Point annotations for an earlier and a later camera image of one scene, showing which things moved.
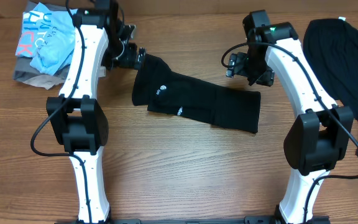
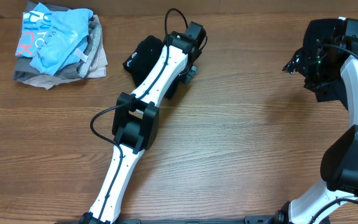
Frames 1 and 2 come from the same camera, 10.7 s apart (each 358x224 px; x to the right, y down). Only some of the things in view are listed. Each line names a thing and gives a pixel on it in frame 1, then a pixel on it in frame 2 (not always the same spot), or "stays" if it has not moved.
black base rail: [201, 220] stays
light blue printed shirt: [48, 37] stays
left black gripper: [128, 60] -> [190, 73]
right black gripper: [235, 65] -> [304, 59]
